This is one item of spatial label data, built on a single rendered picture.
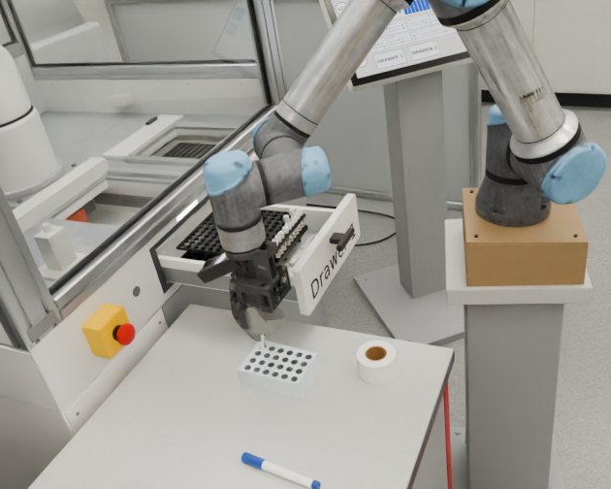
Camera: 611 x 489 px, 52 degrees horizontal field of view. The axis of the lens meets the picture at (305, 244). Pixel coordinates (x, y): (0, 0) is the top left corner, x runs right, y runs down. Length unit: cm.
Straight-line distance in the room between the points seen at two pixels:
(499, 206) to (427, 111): 86
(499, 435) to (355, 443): 70
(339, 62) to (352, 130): 207
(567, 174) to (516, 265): 25
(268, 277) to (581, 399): 137
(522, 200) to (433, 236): 107
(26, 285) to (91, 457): 31
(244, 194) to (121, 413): 48
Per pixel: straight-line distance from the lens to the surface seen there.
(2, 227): 106
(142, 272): 130
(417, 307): 243
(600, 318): 249
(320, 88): 107
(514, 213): 131
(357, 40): 107
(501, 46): 102
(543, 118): 110
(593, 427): 212
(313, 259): 118
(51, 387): 118
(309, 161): 98
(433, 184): 225
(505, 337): 146
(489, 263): 130
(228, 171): 95
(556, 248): 130
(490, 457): 176
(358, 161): 319
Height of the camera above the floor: 157
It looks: 32 degrees down
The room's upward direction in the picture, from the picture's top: 10 degrees counter-clockwise
